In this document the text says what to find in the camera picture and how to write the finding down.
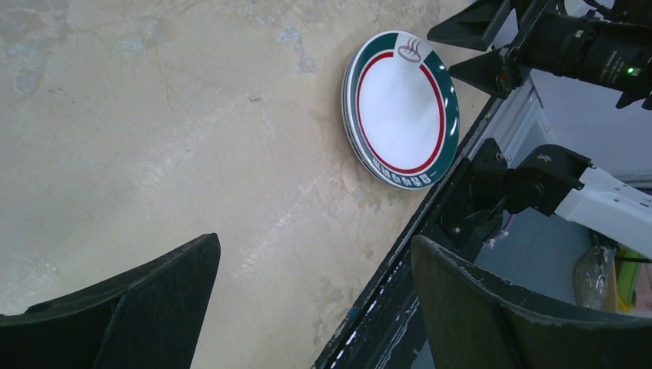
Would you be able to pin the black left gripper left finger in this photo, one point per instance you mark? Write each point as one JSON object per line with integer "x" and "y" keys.
{"x": 148, "y": 317}

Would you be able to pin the clutter beside the table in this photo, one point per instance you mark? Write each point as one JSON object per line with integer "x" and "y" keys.
{"x": 613, "y": 278}

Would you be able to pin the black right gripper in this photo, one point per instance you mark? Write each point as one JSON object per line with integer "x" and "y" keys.
{"x": 613, "y": 51}

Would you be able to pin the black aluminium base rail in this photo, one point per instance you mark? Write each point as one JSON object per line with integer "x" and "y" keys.
{"x": 384, "y": 327}

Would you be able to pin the striped rim white plate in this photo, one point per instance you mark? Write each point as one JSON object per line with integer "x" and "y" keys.
{"x": 400, "y": 110}

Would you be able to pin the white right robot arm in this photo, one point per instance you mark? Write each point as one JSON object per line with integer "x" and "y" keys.
{"x": 551, "y": 179}

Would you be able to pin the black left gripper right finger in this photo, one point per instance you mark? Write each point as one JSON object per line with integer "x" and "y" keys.
{"x": 475, "y": 319}

